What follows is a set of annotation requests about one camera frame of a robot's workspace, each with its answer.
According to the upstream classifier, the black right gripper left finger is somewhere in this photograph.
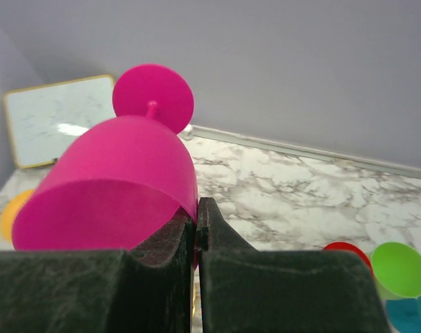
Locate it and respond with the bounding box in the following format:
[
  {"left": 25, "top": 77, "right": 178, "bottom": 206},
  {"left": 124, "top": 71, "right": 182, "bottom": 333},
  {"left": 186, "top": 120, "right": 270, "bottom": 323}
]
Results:
[{"left": 0, "top": 210, "right": 195, "bottom": 332}]

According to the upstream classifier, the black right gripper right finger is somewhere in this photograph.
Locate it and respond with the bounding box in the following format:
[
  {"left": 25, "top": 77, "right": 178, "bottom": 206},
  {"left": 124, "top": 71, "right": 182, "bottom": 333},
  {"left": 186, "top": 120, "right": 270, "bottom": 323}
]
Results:
[{"left": 196, "top": 198, "right": 390, "bottom": 332}]

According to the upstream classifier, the red wine glass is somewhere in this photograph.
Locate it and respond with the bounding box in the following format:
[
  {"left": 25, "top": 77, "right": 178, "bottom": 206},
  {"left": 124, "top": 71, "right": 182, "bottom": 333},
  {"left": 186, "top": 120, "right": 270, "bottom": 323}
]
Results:
[{"left": 323, "top": 241, "right": 373, "bottom": 275}]

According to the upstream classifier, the pink wine glass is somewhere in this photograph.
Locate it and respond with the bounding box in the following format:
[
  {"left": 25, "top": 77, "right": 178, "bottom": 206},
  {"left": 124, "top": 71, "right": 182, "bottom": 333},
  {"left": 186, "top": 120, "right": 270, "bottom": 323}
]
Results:
[{"left": 12, "top": 64, "right": 198, "bottom": 251}]

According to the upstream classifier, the orange wine glass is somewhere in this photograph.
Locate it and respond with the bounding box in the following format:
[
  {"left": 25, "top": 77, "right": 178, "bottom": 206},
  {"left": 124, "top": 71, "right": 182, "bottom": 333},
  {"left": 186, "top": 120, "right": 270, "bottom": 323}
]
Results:
[{"left": 0, "top": 189, "right": 34, "bottom": 243}]

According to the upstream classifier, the green wine glass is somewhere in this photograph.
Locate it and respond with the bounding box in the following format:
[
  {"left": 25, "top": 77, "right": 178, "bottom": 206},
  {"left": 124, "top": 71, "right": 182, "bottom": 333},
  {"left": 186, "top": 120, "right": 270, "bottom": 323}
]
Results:
[{"left": 370, "top": 242, "right": 421, "bottom": 300}]

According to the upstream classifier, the blue wine glass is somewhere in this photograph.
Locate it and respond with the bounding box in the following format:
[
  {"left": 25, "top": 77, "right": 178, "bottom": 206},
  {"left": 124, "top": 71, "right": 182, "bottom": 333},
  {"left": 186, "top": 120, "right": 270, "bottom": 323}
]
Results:
[{"left": 386, "top": 296, "right": 421, "bottom": 332}]

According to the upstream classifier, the gold wine glass rack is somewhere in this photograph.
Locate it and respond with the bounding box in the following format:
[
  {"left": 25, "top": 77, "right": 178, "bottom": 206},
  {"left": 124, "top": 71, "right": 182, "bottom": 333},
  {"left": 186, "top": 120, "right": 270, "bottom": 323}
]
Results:
[{"left": 192, "top": 282, "right": 200, "bottom": 316}]

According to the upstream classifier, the gold framed whiteboard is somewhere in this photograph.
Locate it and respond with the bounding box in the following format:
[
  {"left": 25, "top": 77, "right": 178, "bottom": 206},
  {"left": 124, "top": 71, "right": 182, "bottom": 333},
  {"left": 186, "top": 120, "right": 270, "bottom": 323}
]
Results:
[{"left": 3, "top": 75, "right": 114, "bottom": 169}]

